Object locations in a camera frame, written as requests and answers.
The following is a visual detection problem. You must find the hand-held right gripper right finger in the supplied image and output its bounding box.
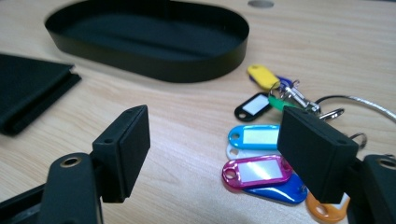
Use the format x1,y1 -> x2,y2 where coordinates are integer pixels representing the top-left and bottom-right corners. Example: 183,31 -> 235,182
276,106 -> 360,205

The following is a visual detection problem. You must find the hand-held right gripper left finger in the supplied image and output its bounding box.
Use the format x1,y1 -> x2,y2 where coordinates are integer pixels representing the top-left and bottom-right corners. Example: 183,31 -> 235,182
92,105 -> 151,204

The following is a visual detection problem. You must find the bunch of colourful key tags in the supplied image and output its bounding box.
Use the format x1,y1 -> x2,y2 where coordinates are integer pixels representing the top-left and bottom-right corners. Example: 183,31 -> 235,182
221,63 -> 396,224

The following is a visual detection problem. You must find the black key stand with tray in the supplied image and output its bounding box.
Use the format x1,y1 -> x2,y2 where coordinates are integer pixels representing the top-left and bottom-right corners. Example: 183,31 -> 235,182
44,0 -> 250,84

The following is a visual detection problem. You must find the grey table grommet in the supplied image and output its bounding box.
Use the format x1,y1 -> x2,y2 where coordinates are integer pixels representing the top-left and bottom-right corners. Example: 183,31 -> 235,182
247,0 -> 276,9

